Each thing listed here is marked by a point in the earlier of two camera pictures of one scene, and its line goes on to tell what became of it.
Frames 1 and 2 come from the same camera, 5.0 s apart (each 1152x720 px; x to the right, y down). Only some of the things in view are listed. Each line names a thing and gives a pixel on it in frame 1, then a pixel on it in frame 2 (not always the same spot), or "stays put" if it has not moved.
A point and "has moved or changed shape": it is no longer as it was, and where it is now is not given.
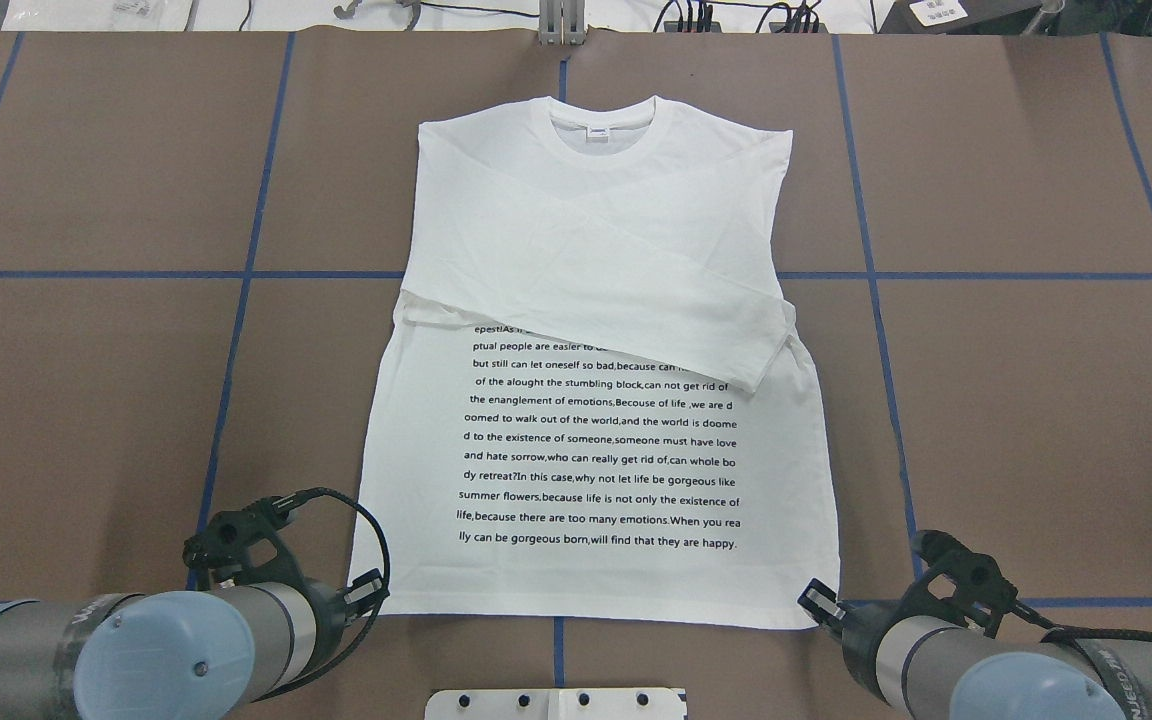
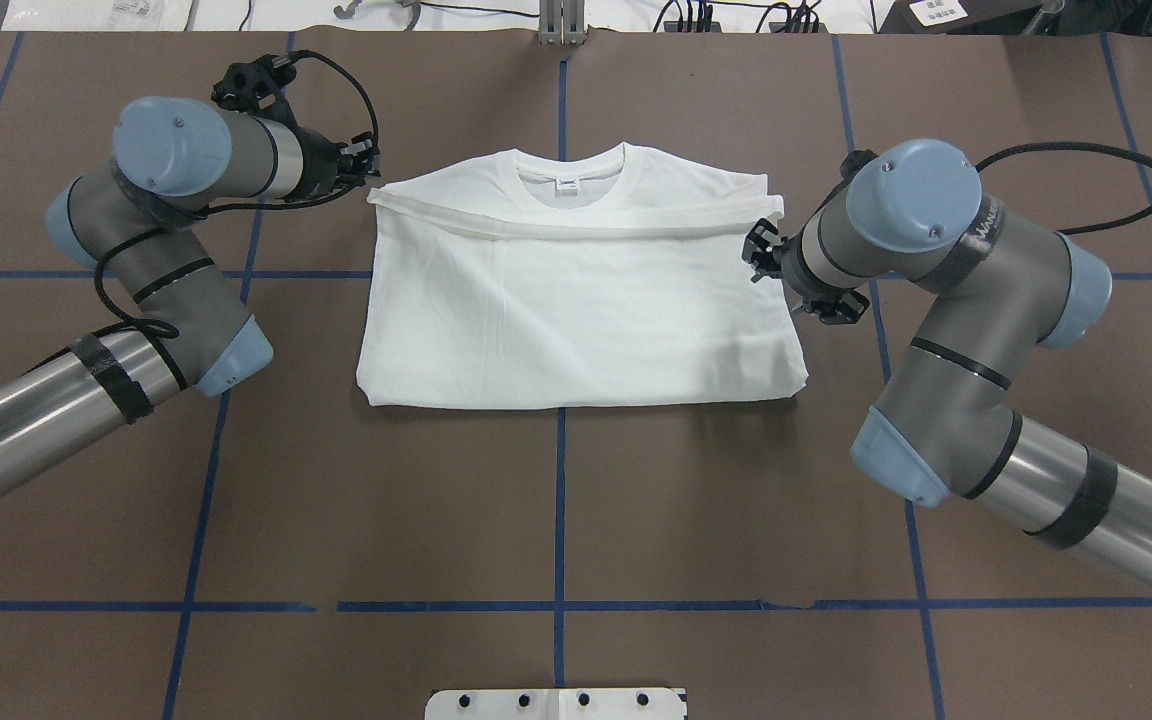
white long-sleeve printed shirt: [596, 409] has moved or changed shape
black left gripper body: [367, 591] → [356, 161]
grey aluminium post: [562, 22] stays put
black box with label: [959, 16] stays put
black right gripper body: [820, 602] → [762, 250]
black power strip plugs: [804, 21] stays put
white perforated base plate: [556, 704] stays put
